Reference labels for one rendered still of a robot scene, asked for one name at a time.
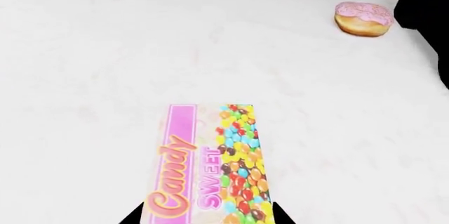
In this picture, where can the colourful candy bar box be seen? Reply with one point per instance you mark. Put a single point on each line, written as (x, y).
(210, 166)

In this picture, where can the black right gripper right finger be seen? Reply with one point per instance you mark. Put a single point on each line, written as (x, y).
(282, 214)

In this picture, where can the pink frosted donut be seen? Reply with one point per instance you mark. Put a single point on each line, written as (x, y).
(363, 19)

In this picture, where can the black appliance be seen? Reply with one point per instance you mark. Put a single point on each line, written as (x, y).
(426, 10)

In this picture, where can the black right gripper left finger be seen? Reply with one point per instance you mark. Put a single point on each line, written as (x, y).
(133, 214)

